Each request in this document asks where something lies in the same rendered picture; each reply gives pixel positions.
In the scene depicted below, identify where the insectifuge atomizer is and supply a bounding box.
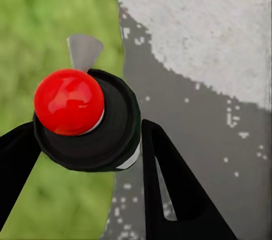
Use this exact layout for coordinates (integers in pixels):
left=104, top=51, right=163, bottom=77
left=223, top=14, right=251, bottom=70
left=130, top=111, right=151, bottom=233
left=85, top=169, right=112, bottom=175
left=33, top=33, right=142, bottom=172

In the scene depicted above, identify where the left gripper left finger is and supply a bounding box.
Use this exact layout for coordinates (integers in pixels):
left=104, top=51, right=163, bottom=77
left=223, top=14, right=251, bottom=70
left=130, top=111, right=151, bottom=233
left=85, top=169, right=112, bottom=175
left=0, top=121, right=41, bottom=231

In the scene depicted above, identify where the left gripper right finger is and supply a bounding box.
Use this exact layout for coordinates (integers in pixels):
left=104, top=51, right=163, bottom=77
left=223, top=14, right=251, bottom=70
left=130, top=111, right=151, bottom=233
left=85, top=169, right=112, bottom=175
left=141, top=119, right=237, bottom=240

